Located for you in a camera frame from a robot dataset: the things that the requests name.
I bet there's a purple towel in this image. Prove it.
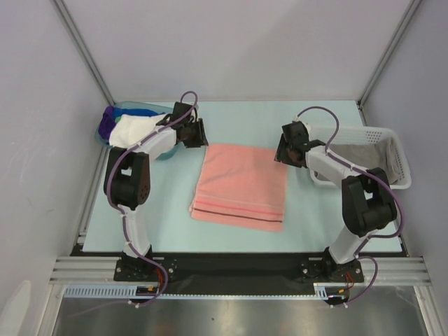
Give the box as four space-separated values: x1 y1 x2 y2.
97 106 116 142

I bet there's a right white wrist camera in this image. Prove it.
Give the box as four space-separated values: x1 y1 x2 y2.
293 121 311 133

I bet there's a grey terry towel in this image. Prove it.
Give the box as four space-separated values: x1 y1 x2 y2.
330 138 400 183

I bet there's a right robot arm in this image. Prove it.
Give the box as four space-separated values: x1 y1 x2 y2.
274 121 398 281

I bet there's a white towel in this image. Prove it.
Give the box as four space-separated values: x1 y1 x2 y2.
108 114 165 148

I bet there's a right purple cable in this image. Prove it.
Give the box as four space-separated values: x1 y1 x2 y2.
295 106 407 309

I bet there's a pink striped towel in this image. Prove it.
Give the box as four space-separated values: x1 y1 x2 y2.
190 144 288 232

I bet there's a blue towel in tray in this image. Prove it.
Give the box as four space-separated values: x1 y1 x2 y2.
113 107 161 119

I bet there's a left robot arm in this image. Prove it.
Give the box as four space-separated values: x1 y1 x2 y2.
104 101 208 281

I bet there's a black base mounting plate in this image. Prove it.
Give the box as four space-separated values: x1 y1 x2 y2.
69 241 410 295

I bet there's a purple cable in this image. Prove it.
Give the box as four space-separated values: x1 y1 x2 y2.
295 106 407 309
66 91 200 318

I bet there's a slotted white cable duct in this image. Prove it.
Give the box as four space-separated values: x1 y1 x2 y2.
64 284 328 301

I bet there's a white perforated plastic basket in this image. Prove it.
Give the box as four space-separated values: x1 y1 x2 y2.
309 124 412 190

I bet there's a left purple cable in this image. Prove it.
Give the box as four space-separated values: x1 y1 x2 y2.
66 91 200 318

